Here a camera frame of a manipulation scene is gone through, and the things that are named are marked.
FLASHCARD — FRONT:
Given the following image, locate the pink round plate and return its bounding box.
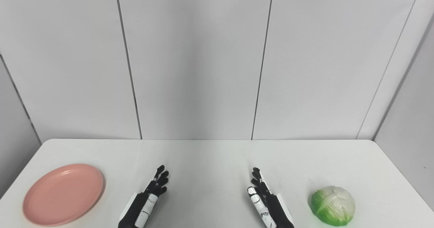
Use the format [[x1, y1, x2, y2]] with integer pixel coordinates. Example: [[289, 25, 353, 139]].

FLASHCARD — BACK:
[[22, 164, 105, 227]]

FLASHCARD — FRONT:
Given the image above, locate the green white cabbage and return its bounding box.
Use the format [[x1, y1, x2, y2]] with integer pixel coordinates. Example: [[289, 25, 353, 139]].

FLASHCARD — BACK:
[[311, 186, 356, 226]]

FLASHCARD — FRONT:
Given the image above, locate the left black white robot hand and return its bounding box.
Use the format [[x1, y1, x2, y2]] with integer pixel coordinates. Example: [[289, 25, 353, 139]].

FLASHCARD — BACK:
[[118, 165, 170, 228]]

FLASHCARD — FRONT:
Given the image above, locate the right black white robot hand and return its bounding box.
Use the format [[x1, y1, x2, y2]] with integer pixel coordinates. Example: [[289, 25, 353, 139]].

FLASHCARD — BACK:
[[247, 167, 295, 228]]

